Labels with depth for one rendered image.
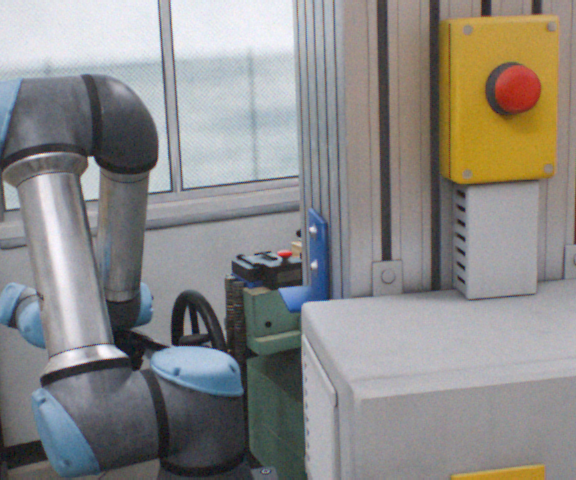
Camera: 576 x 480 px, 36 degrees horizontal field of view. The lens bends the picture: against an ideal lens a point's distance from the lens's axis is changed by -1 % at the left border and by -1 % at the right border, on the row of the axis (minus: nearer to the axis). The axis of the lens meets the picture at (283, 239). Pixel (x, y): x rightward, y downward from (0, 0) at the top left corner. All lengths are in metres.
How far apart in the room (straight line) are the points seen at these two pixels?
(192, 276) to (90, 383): 2.13
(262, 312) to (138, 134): 0.59
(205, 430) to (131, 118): 0.44
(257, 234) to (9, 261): 0.88
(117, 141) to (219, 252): 2.01
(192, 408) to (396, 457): 0.57
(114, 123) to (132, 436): 0.42
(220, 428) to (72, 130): 0.44
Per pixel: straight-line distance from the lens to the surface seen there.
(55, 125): 1.23
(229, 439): 1.19
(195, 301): 1.77
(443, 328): 0.71
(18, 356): 3.17
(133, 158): 1.31
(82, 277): 1.18
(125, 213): 1.38
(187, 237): 3.20
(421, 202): 0.79
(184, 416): 1.15
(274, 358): 1.94
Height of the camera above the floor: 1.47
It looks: 14 degrees down
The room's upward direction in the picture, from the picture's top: 2 degrees counter-clockwise
